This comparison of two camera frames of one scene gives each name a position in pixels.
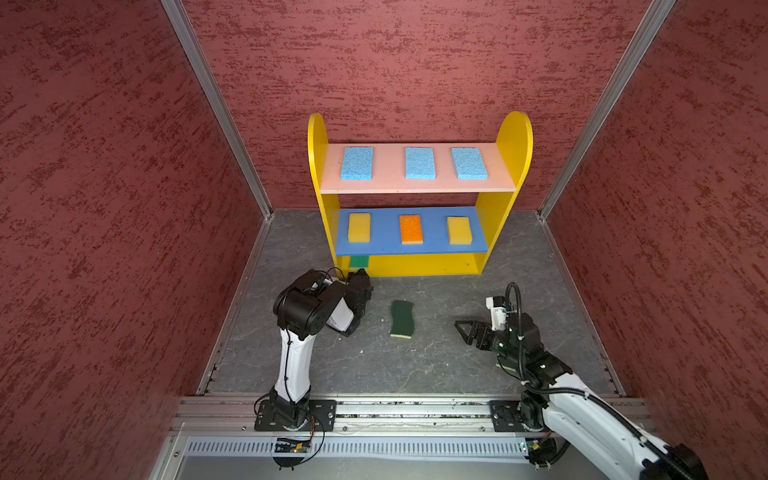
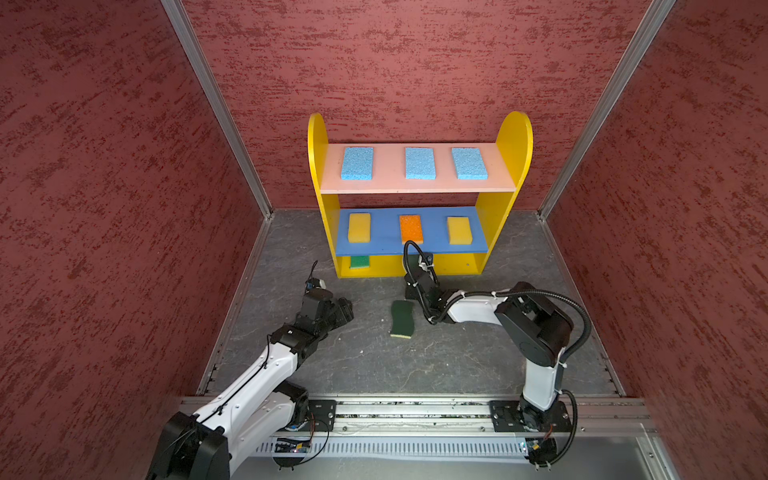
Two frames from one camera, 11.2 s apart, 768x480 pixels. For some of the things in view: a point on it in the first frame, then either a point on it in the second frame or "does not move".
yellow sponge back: (459, 231) does not move
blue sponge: (420, 163) does not move
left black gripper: (359, 272) → (342, 311)
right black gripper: (475, 327) → (409, 293)
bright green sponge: (359, 262) does not move
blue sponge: (357, 164) does not move
